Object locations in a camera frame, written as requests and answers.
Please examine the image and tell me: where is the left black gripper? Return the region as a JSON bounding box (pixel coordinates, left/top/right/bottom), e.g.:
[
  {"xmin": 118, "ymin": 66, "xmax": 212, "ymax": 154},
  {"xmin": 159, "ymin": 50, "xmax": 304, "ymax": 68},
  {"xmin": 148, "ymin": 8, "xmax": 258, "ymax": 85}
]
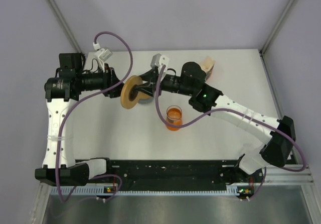
[{"xmin": 76, "ymin": 63, "xmax": 132, "ymax": 98}]

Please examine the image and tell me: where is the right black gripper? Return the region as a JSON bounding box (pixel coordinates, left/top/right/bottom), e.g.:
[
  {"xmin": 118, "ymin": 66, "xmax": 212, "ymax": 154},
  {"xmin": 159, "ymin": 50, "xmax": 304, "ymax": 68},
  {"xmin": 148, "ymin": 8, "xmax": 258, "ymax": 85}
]
[{"xmin": 135, "ymin": 68, "xmax": 195, "ymax": 97}]

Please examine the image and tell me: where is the orange liquid glass beaker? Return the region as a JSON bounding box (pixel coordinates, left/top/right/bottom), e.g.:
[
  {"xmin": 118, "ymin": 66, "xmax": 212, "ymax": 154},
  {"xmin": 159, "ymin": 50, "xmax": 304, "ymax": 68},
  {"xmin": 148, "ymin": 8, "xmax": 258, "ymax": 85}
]
[{"xmin": 166, "ymin": 105, "xmax": 183, "ymax": 126}]

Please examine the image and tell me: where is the orange coffee filter box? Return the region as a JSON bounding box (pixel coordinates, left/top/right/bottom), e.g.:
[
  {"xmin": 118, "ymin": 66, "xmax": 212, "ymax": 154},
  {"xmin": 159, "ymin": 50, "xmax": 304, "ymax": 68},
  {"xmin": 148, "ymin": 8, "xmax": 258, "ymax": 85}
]
[{"xmin": 200, "ymin": 56, "xmax": 216, "ymax": 81}]

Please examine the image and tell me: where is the clear glass server jug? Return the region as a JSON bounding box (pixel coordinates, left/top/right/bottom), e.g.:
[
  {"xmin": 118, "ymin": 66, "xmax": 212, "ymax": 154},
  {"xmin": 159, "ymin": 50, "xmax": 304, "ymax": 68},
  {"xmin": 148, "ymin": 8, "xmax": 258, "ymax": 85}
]
[{"xmin": 138, "ymin": 97, "xmax": 154, "ymax": 105}]

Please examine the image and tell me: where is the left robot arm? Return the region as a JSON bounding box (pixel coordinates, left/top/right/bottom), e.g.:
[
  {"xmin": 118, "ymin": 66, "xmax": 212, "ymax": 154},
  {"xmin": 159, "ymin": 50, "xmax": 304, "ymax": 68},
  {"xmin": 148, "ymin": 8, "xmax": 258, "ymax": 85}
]
[{"xmin": 35, "ymin": 53, "xmax": 123, "ymax": 186}]

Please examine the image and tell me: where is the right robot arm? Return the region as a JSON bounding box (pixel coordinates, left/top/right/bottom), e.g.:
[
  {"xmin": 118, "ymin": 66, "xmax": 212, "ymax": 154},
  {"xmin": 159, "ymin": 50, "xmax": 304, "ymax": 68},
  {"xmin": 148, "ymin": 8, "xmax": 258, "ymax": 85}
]
[{"xmin": 129, "ymin": 62, "xmax": 295, "ymax": 182}]

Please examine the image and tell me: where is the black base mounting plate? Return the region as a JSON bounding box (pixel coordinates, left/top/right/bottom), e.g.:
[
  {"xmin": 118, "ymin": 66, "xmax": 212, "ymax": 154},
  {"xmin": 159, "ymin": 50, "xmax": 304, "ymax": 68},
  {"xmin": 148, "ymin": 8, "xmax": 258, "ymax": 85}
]
[{"xmin": 90, "ymin": 160, "xmax": 263, "ymax": 191}]

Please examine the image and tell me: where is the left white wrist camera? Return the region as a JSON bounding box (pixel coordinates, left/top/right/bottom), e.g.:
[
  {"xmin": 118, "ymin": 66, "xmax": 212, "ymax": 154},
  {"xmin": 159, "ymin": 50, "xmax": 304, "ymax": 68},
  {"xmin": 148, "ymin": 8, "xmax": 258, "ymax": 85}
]
[{"xmin": 93, "ymin": 42, "xmax": 113, "ymax": 72}]

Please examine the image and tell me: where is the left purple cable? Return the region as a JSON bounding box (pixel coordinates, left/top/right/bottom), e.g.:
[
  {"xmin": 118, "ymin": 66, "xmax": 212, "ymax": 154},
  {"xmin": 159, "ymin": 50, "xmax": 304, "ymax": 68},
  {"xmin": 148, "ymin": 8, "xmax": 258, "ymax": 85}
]
[{"xmin": 55, "ymin": 31, "xmax": 134, "ymax": 202}]

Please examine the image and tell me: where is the grey slotted cable duct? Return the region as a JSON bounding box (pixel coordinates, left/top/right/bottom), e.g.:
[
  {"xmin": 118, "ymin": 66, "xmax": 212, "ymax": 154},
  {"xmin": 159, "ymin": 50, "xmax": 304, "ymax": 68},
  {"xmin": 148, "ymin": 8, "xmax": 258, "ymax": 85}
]
[{"xmin": 50, "ymin": 185, "xmax": 255, "ymax": 196}]

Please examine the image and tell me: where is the aluminium front rail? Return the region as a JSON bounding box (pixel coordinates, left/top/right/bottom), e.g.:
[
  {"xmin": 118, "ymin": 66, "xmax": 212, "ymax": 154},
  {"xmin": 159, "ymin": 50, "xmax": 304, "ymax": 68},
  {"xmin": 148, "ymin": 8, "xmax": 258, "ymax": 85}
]
[{"xmin": 40, "ymin": 165, "xmax": 315, "ymax": 185}]

